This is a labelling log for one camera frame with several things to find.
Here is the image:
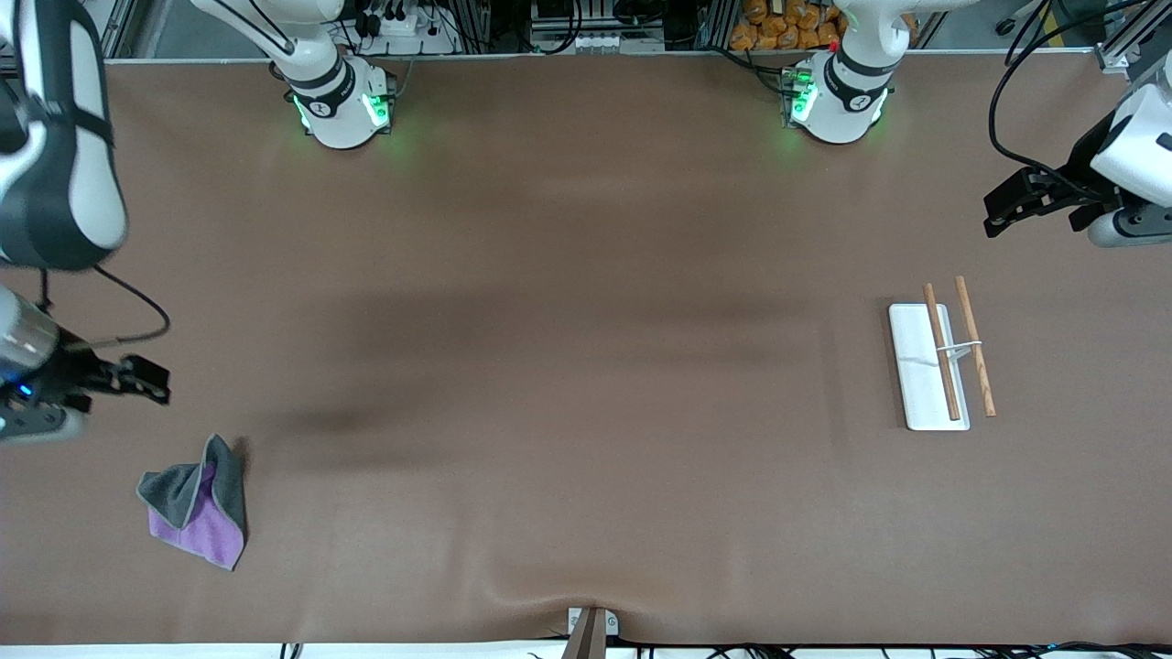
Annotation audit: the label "grey and purple towel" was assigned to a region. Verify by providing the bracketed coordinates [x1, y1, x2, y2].
[137, 433, 248, 571]

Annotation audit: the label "orange snack packs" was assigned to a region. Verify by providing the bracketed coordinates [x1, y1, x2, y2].
[730, 0, 845, 52]

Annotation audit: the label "white power strip with plugs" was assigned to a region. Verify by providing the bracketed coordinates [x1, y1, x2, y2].
[353, 9, 459, 56]

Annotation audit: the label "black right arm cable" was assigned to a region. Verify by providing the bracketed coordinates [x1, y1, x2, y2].
[37, 264, 172, 351]

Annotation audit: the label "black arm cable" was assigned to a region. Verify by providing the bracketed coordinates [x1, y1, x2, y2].
[37, 264, 172, 351]
[988, 0, 1172, 200]

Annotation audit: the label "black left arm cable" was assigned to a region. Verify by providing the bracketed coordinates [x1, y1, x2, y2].
[988, 0, 1172, 200]

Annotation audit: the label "aluminium frame profile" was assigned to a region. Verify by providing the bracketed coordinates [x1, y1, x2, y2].
[1094, 0, 1172, 76]
[92, 0, 175, 61]

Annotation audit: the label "white rack base plate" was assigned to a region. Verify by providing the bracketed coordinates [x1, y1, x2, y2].
[888, 302, 971, 431]

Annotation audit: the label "metal table edge bracket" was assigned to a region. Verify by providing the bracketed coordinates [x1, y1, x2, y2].
[560, 606, 620, 659]

